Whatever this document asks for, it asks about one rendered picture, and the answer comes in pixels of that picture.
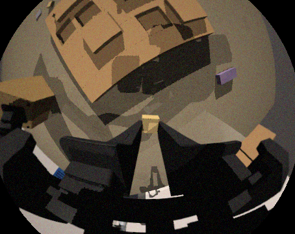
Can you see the purple rectangular block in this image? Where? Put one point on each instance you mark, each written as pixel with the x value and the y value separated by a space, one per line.
pixel 226 76

